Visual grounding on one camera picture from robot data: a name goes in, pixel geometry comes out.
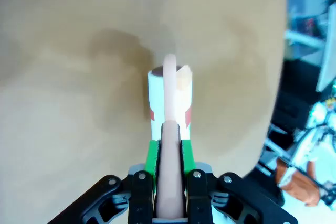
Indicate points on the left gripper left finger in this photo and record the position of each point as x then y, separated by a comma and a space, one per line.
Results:
141, 197

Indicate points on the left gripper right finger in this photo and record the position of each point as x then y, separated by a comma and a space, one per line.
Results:
197, 197

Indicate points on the orange cloth object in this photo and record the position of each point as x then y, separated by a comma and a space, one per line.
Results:
299, 184

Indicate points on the white horizontal beam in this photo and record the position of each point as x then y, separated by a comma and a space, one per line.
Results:
304, 39

